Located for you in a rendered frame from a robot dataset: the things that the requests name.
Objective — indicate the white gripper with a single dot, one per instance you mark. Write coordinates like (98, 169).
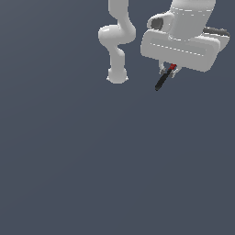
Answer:
(180, 50)

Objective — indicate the black tool with red end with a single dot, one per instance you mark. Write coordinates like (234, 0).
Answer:
(164, 78)

